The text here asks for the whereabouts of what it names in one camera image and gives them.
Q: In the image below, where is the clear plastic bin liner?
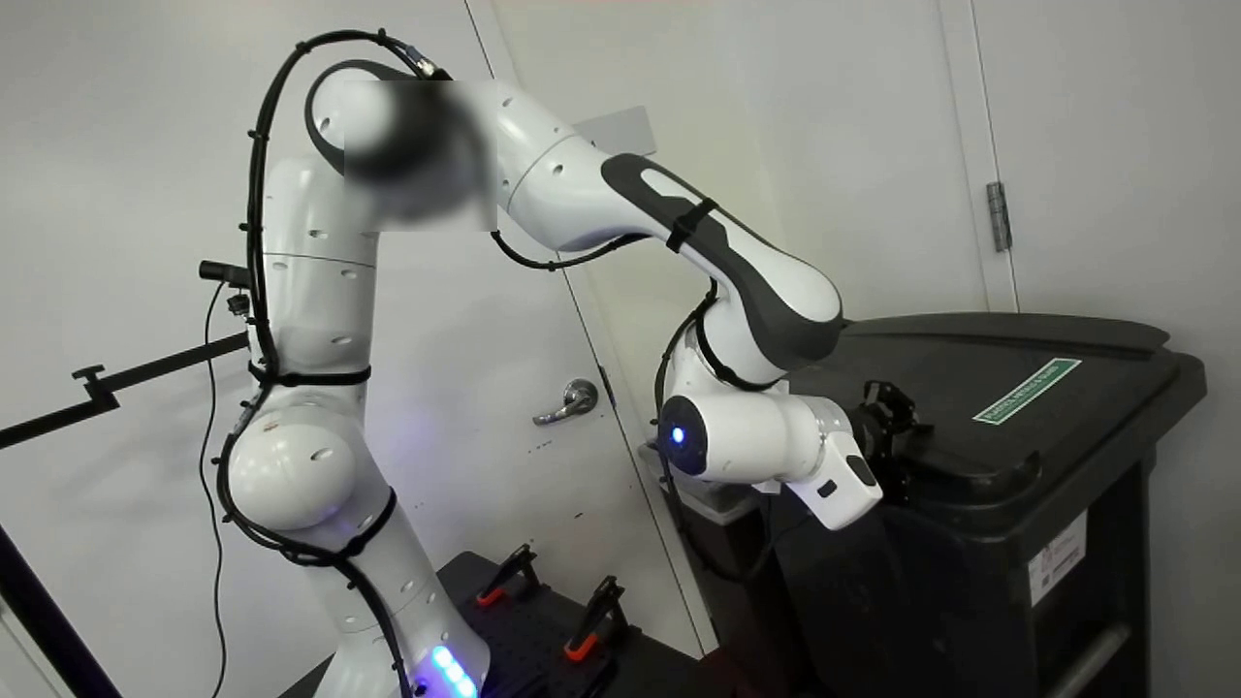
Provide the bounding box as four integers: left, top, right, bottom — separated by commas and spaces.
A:
663, 467, 761, 525

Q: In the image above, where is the black orange clamp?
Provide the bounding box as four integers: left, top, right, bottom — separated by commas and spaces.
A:
472, 538, 540, 611
557, 572, 632, 669

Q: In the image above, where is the small brown trash can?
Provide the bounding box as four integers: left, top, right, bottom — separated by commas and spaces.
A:
651, 438, 781, 698

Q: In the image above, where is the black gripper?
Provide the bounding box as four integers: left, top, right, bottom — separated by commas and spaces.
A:
848, 378, 938, 500

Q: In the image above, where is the black stand leg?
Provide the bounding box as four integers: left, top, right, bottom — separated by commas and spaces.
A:
0, 523, 124, 698

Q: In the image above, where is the white bin body label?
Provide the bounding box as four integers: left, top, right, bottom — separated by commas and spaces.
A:
1025, 507, 1092, 609

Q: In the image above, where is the black wheeled bin body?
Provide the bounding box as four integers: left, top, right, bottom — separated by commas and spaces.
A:
761, 449, 1159, 698

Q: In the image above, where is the grey door hinge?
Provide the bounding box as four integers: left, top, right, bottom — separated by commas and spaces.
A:
986, 176, 1017, 254

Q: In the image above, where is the green rectangular lid label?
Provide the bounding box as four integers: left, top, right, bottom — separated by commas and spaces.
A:
968, 354, 1084, 434

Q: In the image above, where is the thin black camera cable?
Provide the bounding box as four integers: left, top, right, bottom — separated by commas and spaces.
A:
188, 280, 235, 698

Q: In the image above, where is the black boom rod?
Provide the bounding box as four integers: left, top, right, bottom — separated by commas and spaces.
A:
0, 330, 253, 454

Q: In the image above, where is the silver door lever handle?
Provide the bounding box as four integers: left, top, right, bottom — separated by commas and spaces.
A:
531, 374, 606, 429

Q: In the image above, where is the black bar camera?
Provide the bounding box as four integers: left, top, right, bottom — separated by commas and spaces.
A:
194, 254, 254, 290

